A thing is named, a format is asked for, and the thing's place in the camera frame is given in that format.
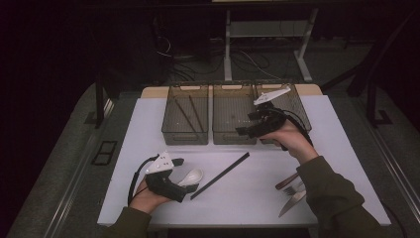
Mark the white metal stand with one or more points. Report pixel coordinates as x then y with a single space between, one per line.
228 49

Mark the wooden board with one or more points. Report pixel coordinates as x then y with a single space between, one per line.
152 92

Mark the brown wooden chopstick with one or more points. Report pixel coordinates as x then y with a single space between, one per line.
185 114
195 112

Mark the person's left hand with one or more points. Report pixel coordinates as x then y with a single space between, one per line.
145 201

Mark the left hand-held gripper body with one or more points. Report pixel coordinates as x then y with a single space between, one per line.
163 185

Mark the metal knife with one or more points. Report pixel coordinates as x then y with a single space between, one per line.
292 203

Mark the person's right hand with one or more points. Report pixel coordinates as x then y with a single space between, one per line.
294 142

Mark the metal fork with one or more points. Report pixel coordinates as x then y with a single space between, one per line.
290 190

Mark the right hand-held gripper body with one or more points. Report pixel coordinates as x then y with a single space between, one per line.
274 119

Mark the black metal stand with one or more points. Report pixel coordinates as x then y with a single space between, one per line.
371 99
99 105

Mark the metal floor rail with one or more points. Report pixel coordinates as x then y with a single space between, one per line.
396 170
79 168

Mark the brown wooden spoon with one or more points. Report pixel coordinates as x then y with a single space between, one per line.
286 181

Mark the smoky transparent plastic bin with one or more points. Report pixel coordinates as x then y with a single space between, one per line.
185 139
297 109
231 109

